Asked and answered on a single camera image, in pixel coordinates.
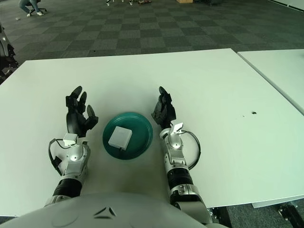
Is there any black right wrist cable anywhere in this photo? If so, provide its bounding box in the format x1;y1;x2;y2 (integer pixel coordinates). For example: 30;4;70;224
181;130;201;171

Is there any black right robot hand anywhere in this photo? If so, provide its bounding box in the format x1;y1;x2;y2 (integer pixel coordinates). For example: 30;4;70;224
151;86;178;130

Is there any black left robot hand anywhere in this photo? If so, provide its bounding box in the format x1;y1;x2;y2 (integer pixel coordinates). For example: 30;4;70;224
65;86;99;138

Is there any crouching person in jeans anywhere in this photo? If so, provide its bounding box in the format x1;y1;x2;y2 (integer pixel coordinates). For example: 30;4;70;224
19;0;46;17

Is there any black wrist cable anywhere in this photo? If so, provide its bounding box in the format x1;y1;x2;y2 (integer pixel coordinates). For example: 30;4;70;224
48;139;69;176
181;130;201;171

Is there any teal round plate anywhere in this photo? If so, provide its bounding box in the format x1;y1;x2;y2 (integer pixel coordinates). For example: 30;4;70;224
102;112;154;162

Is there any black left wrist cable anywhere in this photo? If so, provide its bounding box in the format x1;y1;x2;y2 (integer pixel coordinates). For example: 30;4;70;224
48;139;69;176

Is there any white charger block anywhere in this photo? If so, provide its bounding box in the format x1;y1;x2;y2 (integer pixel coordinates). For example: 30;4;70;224
108;126;133;152

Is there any white side table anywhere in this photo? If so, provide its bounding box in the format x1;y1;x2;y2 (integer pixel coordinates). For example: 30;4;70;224
237;48;304;112

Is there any grey robot torso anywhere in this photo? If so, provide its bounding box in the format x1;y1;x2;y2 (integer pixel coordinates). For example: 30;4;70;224
0;191;228;228

